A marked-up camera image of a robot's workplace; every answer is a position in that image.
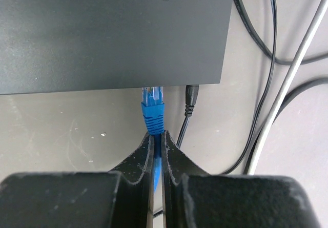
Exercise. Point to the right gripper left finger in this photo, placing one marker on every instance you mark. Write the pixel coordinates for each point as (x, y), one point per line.
(121, 197)

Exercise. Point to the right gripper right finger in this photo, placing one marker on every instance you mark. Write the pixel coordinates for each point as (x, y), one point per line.
(194, 198)

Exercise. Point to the black network switch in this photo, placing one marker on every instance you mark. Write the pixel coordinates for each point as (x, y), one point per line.
(75, 45)

